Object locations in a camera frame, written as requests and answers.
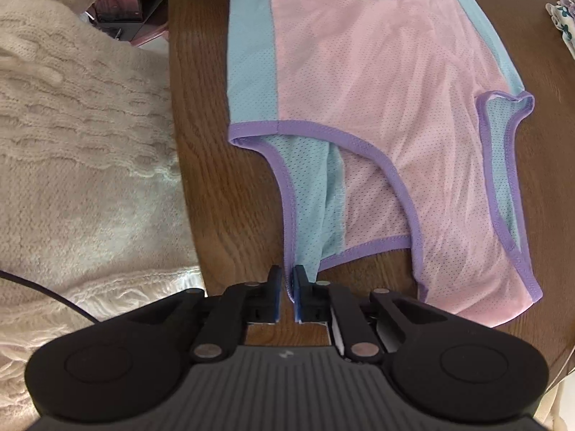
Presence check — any dark maroon box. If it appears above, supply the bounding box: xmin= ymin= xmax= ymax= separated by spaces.
xmin=83 ymin=0 xmax=170 ymax=48

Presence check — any thin black cable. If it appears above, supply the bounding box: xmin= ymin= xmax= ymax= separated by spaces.
xmin=0 ymin=270 xmax=100 ymax=324

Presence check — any cream knitted sweater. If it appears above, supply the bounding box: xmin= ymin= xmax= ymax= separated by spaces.
xmin=0 ymin=0 xmax=208 ymax=423

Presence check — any pink and blue mesh garment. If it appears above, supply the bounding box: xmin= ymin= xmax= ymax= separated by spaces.
xmin=227 ymin=0 xmax=543 ymax=328

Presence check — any stack of folded floral clothes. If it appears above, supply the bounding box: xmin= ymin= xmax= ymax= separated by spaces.
xmin=537 ymin=0 xmax=575 ymax=60

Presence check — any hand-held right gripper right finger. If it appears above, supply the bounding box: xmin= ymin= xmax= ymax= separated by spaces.
xmin=292 ymin=266 xmax=450 ymax=363

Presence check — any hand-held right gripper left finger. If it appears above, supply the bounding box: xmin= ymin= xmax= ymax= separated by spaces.
xmin=123 ymin=266 xmax=283 ymax=363

